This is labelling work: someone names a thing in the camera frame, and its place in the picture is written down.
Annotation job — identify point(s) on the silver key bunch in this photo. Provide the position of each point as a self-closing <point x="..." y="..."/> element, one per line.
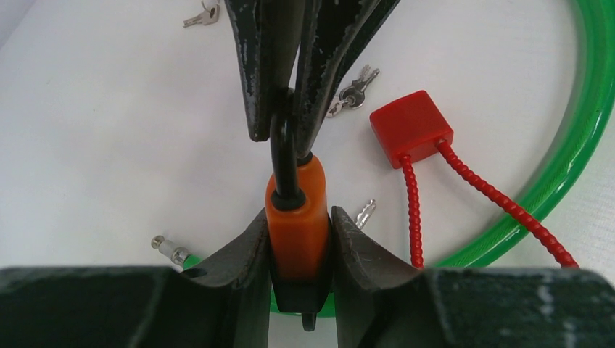
<point x="209" y="14"/>

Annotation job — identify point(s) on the small silver lock key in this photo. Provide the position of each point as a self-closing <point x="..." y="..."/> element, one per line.
<point x="354" y="95"/>

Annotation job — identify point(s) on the red cable lock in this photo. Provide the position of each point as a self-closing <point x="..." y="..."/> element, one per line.
<point x="412" y="128"/>

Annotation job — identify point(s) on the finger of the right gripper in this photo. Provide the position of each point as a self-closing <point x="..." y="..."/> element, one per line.
<point x="267" y="36"/>
<point x="334" y="34"/>

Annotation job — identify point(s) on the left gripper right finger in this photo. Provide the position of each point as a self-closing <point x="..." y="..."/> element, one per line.
<point x="382" y="301"/>

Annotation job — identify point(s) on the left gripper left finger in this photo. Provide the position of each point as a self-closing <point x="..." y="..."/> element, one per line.
<point x="223" y="301"/>

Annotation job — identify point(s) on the orange padlock with keys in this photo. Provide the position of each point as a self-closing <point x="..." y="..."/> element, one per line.
<point x="298" y="219"/>

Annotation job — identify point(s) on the green cable lock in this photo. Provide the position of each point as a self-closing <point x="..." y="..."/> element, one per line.
<point x="590" y="117"/>

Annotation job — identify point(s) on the black headed padlock keys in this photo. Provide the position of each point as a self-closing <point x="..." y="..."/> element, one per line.
<point x="328" y="308"/>

